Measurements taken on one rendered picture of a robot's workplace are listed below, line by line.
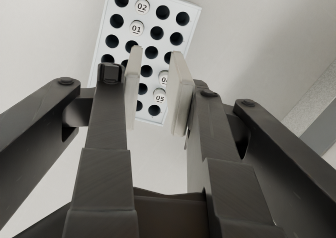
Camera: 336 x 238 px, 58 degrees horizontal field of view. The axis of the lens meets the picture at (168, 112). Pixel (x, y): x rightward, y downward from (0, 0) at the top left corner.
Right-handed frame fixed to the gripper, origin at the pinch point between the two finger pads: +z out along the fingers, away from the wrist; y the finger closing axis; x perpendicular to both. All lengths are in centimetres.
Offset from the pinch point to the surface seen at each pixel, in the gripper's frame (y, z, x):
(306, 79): 17.8, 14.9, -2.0
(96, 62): -5.2, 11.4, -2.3
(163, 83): 1.4, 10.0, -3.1
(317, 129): 15.1, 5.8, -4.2
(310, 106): 68, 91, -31
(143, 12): -1.3, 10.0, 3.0
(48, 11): -10.6, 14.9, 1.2
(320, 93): 70, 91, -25
